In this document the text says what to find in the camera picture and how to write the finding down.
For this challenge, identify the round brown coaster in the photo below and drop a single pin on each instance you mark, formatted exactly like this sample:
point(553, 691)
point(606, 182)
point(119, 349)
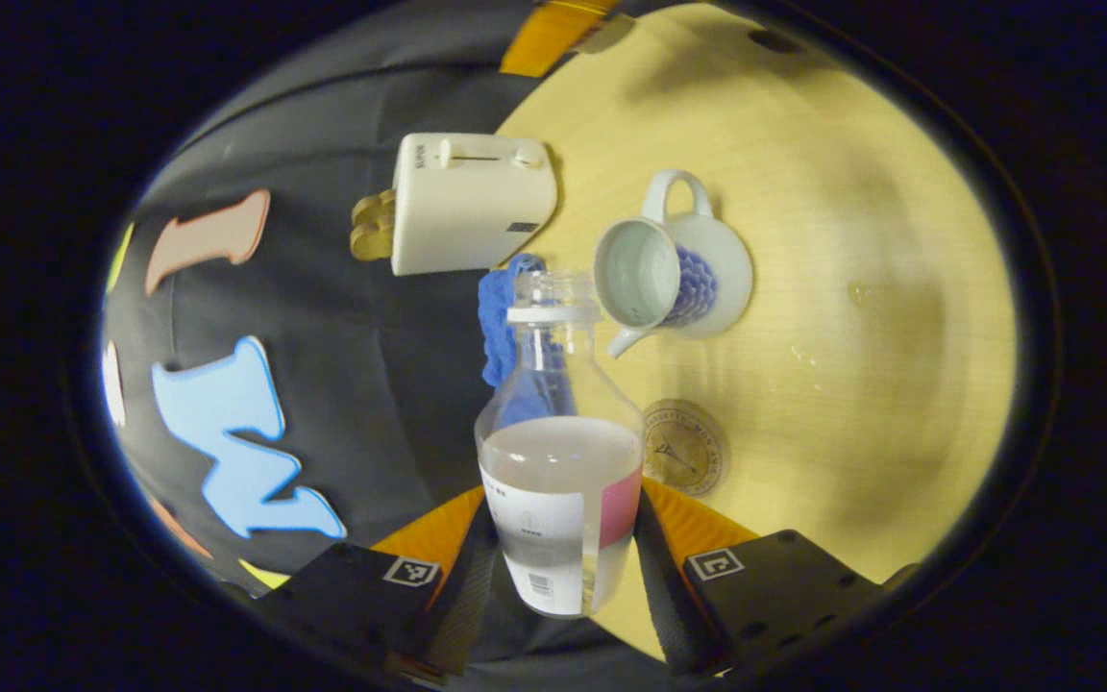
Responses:
point(688, 447)

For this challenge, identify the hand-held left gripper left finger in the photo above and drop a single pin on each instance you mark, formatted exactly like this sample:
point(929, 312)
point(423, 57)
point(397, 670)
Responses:
point(472, 596)

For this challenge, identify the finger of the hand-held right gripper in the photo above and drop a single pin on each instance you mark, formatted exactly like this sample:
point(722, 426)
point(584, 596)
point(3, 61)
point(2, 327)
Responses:
point(553, 34)

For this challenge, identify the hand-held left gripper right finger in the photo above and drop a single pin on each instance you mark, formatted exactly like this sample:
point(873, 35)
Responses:
point(669, 605)

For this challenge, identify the white blue-patterned teacup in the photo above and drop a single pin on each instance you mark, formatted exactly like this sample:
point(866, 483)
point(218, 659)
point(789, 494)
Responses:
point(722, 259)

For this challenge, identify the clear plastic water bottle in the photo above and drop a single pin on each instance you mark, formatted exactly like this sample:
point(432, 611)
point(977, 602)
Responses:
point(558, 481)

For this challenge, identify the folded blue towel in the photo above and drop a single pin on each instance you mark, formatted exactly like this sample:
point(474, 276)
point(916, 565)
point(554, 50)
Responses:
point(496, 317)

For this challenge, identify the white toaster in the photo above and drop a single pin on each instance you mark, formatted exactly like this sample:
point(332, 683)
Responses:
point(467, 211)

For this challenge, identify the brown bread slice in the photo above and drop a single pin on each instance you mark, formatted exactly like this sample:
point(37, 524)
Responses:
point(371, 242)
point(373, 207)

